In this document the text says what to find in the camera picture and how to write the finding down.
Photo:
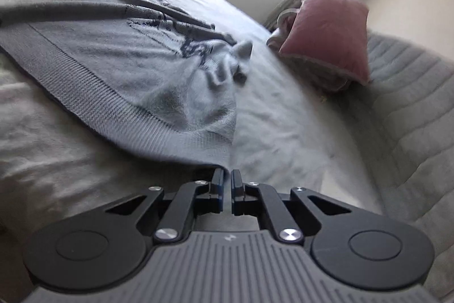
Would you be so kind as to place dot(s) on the grey bed sheet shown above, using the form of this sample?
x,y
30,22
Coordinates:
x,y
283,132

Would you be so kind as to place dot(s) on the grey knit sweater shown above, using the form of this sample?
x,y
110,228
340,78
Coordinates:
x,y
124,75

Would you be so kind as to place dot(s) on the pink velvet pillow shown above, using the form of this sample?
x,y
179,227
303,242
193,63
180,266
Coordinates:
x,y
326,33

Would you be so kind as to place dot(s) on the grey quilted headboard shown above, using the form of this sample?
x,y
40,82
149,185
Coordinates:
x,y
408,129

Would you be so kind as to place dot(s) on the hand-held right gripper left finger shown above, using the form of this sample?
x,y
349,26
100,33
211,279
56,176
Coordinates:
x,y
221,191

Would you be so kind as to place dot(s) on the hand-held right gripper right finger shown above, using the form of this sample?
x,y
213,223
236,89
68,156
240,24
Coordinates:
x,y
234,193

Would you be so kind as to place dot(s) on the folded grey quilt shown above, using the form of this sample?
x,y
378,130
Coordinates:
x,y
280,38

